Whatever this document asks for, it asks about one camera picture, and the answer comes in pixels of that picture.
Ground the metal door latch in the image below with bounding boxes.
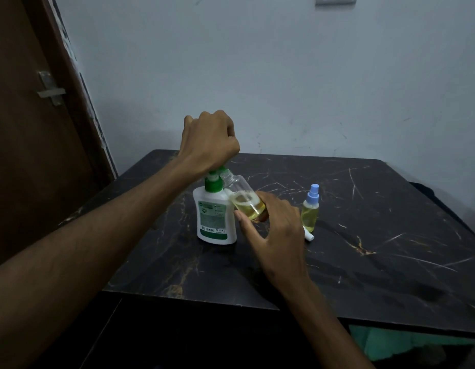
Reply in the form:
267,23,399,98
37,71,66,107

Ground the person's left forearm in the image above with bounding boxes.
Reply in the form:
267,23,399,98
0,155,204,369

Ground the white green hand sanitizer bottle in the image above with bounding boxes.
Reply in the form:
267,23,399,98
192,167,238,245

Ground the green cloth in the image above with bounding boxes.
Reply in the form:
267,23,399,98
349,324,475,362

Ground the small clear bottle white cap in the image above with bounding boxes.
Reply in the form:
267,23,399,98
218,169,270,222

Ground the person's right hand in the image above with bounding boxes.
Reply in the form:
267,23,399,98
234,191,309,299

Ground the person's left hand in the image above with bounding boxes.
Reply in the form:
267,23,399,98
177,109,241,176

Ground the blue spray cap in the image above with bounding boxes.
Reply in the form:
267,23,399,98
306,183,320,209

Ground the brown wooden door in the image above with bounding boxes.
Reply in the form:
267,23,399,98
0,0,117,270

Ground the person's right forearm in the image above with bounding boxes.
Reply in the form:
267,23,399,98
283,280,376,369

